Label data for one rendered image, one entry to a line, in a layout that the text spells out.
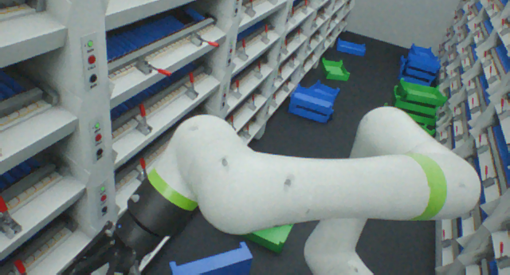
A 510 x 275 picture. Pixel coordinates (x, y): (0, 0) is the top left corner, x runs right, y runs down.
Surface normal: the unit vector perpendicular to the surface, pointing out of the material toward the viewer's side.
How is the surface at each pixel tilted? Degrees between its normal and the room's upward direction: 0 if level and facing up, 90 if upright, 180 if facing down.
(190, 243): 0
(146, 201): 49
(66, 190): 21
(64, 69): 90
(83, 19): 90
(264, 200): 62
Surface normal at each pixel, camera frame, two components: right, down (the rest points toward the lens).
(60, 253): 0.47, -0.64
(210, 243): 0.17, -0.81
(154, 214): 0.05, 0.05
